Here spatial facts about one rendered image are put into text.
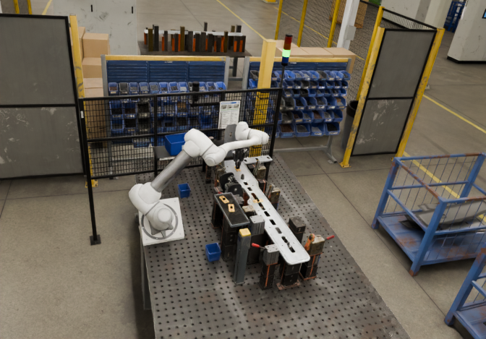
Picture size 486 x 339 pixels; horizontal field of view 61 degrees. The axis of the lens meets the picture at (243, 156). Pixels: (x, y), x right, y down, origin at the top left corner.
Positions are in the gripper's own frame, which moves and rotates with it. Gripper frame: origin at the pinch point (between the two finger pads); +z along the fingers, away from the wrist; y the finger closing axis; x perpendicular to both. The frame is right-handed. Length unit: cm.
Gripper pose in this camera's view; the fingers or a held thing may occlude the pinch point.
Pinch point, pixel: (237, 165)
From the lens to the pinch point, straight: 366.6
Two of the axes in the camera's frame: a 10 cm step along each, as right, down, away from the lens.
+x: -3.8, -4.9, 7.8
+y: 9.2, -1.1, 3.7
